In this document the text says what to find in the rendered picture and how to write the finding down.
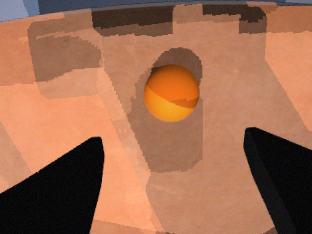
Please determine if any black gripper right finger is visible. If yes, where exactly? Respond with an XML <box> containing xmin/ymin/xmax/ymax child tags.
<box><xmin>243</xmin><ymin>126</ymin><xmax>312</xmax><ymax>234</ymax></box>

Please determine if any brown ball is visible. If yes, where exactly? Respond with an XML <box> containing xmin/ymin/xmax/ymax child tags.
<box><xmin>147</xmin><ymin>64</ymin><xmax>199</xmax><ymax>109</ymax></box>

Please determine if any translucent orange ball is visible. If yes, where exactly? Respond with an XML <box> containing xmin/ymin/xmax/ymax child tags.
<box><xmin>144</xmin><ymin>84</ymin><xmax>195</xmax><ymax>121</ymax></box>

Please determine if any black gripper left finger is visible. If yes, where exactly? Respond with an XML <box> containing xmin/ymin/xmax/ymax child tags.
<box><xmin>0</xmin><ymin>136</ymin><xmax>105</xmax><ymax>234</ymax></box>

